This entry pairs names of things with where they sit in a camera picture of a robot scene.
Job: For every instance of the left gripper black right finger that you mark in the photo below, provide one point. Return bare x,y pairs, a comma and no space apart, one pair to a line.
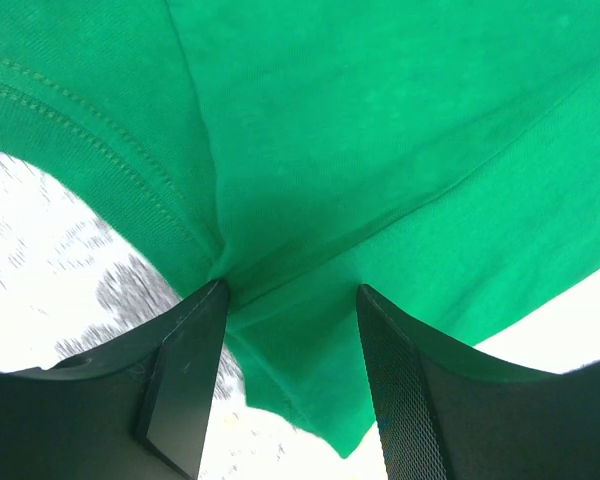
445,410

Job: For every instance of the green t shirt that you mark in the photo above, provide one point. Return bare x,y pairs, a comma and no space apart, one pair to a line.
446,153

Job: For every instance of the floral table mat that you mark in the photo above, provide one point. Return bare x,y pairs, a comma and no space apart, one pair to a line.
68,282

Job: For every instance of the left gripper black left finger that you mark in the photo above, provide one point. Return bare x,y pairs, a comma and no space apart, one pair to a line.
135,407

